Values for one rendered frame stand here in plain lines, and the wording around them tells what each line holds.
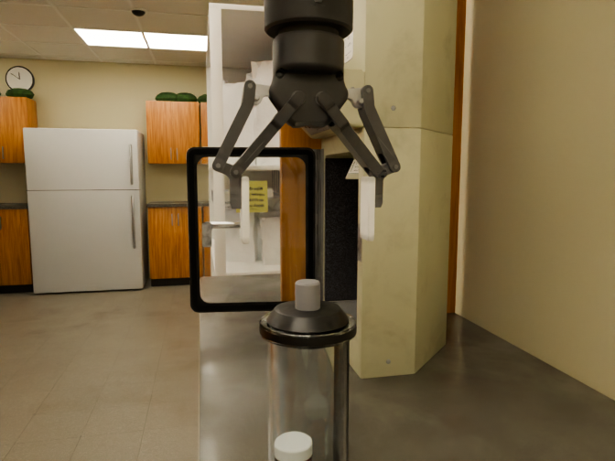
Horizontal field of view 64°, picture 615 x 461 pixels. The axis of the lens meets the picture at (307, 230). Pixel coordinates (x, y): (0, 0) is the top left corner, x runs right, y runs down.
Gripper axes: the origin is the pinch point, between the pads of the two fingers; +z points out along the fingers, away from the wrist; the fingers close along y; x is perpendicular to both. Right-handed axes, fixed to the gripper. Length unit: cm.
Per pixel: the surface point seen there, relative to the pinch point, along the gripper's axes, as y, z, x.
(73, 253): 157, 85, -518
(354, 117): -15.1, -15.9, -33.3
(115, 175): 110, -1, -519
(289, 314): 2.3, 8.7, 2.2
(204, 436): 11.8, 32.8, -18.0
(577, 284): -60, 15, -30
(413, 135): -26.4, -13.0, -33.4
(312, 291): -0.3, 6.5, 1.4
